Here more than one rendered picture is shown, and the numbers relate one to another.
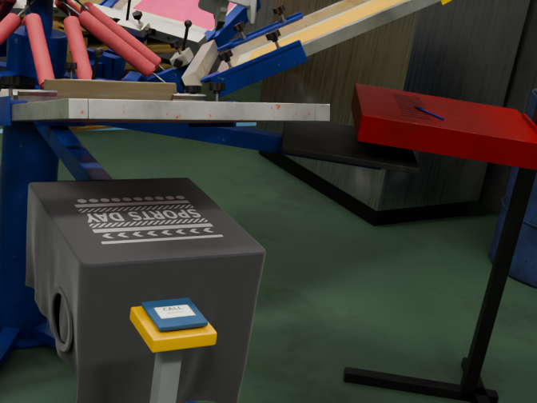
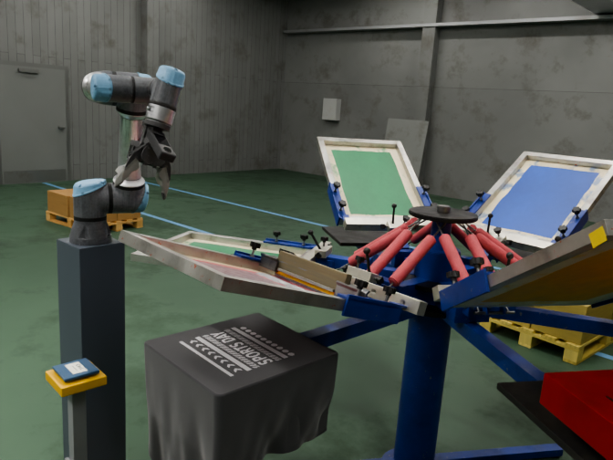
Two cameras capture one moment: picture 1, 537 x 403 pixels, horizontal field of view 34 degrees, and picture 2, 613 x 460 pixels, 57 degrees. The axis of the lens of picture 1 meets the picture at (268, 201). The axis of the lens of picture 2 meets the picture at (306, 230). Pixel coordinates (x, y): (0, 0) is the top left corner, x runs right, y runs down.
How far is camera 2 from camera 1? 2.29 m
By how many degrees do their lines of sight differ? 74
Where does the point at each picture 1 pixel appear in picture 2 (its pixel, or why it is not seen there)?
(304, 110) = (208, 276)
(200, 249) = (197, 371)
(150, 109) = (142, 245)
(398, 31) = not seen: outside the picture
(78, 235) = (186, 334)
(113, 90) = (308, 267)
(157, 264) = (167, 362)
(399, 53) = not seen: outside the picture
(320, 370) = not seen: outside the picture
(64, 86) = (285, 257)
